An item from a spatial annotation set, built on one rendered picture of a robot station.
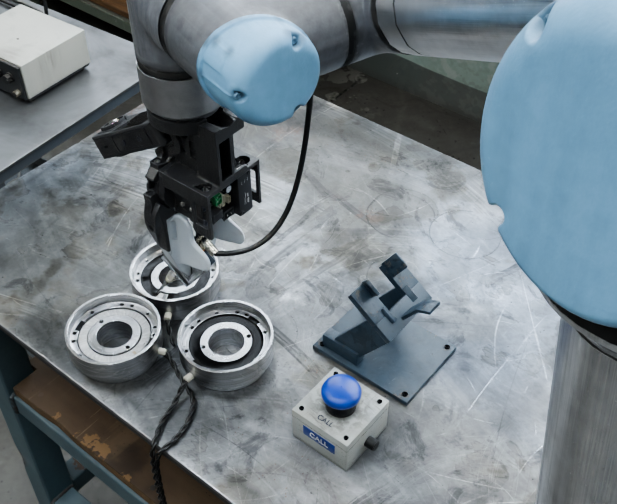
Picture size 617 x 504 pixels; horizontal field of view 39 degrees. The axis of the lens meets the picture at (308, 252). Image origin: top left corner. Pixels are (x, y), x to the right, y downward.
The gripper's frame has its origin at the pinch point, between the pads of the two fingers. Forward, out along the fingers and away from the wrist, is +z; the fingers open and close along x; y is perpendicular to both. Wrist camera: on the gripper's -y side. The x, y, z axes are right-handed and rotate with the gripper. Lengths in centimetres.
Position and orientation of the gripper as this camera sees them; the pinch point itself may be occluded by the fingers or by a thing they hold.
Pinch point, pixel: (191, 254)
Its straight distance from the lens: 92.4
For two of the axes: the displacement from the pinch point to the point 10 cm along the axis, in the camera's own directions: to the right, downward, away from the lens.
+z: 0.1, 7.3, 6.9
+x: 6.2, -5.4, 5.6
